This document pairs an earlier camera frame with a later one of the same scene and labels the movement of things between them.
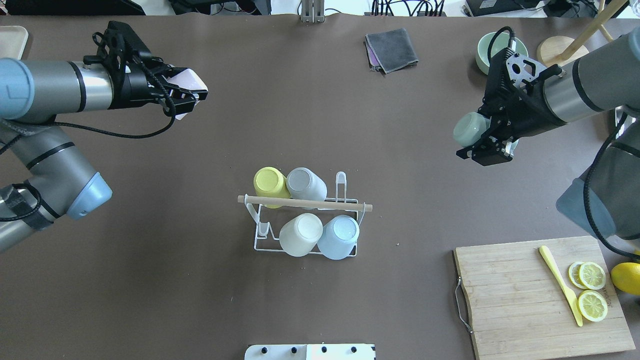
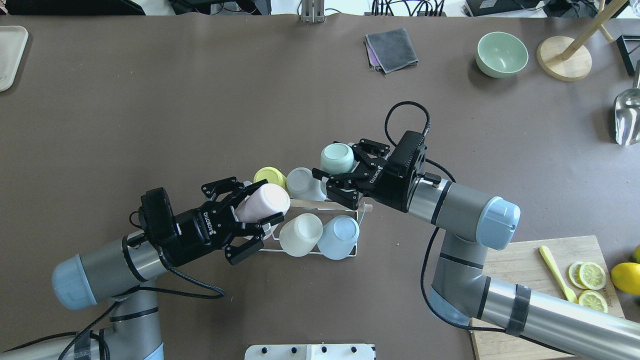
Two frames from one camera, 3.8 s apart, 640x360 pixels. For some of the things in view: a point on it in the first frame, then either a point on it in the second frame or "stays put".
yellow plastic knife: (572, 296) stays put
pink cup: (187, 78) to (270, 199)
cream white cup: (299, 235) stays put
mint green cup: (469, 128) to (337, 158)
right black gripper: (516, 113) to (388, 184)
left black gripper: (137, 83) to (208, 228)
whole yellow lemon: (626, 276) stays put
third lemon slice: (574, 273) stays put
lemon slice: (592, 275) stays put
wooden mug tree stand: (556, 50) stays put
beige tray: (13, 40) stays put
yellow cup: (270, 182) stays put
